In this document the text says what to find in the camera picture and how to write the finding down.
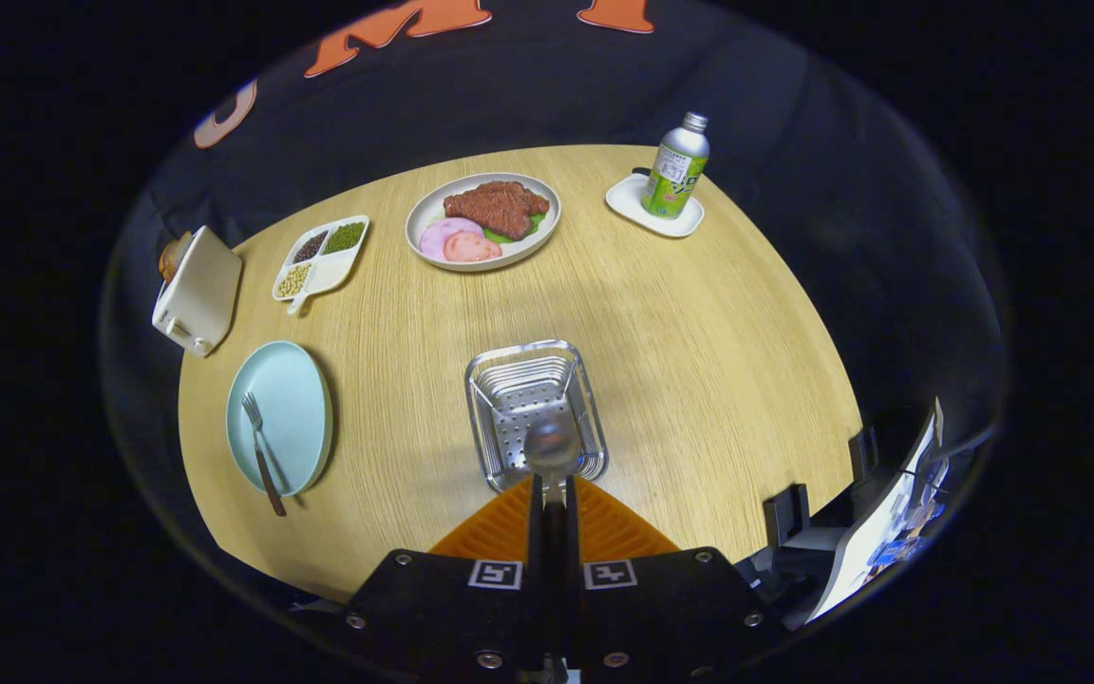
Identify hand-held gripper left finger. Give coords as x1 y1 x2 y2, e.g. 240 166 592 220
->
291 475 554 684

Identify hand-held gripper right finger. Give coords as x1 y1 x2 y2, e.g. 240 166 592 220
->
561 475 787 684

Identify metal spoon with brown handle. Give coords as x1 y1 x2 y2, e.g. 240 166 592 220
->
522 407 585 563

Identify metal fork with brown handle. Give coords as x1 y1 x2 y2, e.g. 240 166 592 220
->
241 391 288 518

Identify black table clamp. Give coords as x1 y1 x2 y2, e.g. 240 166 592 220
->
763 484 812 548
848 426 881 485

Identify white printed sheet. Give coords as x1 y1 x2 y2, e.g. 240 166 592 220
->
808 399 949 623

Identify light blue plate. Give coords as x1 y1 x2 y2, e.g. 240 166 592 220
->
225 340 334 498

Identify white divided dish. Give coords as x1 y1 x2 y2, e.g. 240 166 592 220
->
272 215 371 315

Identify red tomato slice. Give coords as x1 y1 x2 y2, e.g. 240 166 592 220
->
443 231 503 264

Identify pink ham slice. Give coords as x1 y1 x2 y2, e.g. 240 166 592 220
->
419 218 486 262

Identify green mung beans pile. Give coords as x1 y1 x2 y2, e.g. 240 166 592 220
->
322 221 367 255

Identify green lettuce leaf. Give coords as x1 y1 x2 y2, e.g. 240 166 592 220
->
485 213 548 245

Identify white round plate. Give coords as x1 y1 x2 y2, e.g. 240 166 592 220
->
405 172 562 274

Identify brown steak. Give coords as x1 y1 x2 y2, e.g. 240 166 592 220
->
443 180 551 240

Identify white toaster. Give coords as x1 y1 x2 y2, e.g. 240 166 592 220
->
151 225 244 359

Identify white square coaster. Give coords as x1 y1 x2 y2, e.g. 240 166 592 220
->
605 172 706 238

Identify green drink bottle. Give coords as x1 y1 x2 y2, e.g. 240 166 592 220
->
641 111 711 220

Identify toasted bread slices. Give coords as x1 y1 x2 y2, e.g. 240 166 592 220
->
158 233 195 283

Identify metal wire basket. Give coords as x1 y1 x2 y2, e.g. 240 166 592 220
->
464 339 610 493

